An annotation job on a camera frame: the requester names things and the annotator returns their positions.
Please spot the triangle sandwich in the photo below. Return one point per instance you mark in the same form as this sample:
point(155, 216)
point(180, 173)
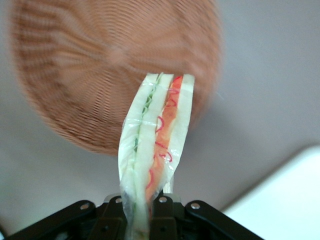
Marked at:
point(147, 140)

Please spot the table cover cloth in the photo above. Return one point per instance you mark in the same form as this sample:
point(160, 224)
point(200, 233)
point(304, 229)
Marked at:
point(262, 75)

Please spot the round flat wicker basket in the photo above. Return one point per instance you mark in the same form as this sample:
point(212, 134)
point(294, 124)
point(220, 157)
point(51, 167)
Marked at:
point(75, 62)

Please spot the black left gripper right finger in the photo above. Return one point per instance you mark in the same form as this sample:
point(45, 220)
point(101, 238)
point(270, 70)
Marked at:
point(200, 222)

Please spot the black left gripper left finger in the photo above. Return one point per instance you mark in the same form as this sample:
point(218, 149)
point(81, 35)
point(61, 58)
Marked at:
point(75, 222)

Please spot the cream rectangular tray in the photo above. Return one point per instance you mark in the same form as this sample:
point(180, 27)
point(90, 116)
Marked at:
point(287, 200)

